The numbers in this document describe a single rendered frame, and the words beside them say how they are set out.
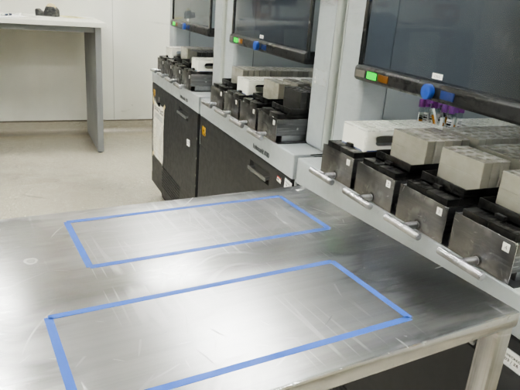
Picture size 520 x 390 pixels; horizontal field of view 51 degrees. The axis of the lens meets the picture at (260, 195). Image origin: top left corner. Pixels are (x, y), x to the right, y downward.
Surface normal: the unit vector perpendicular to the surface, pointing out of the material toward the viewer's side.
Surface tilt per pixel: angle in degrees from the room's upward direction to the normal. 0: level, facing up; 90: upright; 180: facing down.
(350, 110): 90
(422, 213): 90
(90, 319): 0
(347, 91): 90
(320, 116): 90
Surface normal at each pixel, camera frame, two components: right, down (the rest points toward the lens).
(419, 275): 0.07, -0.94
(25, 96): 0.40, 0.34
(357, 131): -0.92, 0.07
